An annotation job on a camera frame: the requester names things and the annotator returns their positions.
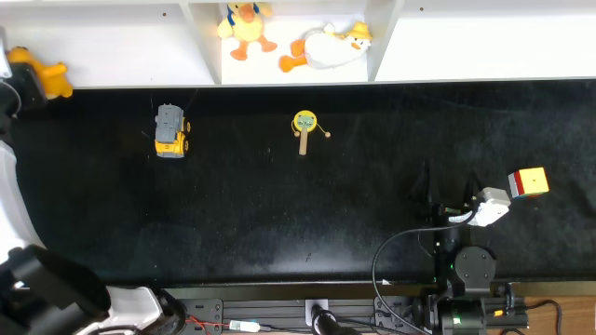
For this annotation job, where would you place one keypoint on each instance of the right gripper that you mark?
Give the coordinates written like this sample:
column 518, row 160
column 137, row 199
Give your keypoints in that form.
column 440, row 214

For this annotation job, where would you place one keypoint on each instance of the grey and yellow toy truck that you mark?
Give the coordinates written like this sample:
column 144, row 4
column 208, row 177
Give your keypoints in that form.
column 168, row 125

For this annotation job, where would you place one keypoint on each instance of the orange toy dinosaur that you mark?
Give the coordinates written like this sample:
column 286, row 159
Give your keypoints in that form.
column 53, row 76

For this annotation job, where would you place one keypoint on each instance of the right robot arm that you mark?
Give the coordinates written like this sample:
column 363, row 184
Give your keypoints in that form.
column 475, row 267

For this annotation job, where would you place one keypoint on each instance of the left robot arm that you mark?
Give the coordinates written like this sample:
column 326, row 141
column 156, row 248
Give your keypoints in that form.
column 14, row 209

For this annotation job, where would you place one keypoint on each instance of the many-coloured puzzle cube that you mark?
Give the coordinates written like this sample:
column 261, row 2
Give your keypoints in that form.
column 533, row 181

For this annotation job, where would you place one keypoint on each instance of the yellow rattle drum toy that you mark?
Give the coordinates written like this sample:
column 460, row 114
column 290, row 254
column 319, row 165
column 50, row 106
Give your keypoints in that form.
column 305, row 122

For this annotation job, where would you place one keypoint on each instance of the white plush duck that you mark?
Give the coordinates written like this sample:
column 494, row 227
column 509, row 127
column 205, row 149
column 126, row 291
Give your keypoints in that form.
column 330, row 49

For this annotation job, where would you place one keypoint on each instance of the yellow plush duck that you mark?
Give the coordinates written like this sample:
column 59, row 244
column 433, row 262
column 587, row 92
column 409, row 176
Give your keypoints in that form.
column 247, row 29

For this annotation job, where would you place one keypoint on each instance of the white shelf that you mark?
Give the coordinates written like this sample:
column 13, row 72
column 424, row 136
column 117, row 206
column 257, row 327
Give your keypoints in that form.
column 116, row 46

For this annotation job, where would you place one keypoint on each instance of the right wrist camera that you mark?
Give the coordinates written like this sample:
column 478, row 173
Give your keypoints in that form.
column 491, row 205

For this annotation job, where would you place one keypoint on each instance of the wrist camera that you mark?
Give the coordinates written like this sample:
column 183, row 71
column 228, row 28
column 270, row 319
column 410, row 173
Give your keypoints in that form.
column 491, row 205
column 4, row 56

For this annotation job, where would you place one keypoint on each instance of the mounting rail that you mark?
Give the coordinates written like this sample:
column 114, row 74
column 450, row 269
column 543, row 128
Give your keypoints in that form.
column 279, row 309

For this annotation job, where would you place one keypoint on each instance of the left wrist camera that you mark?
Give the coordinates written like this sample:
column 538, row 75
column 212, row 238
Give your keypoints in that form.
column 4, row 56

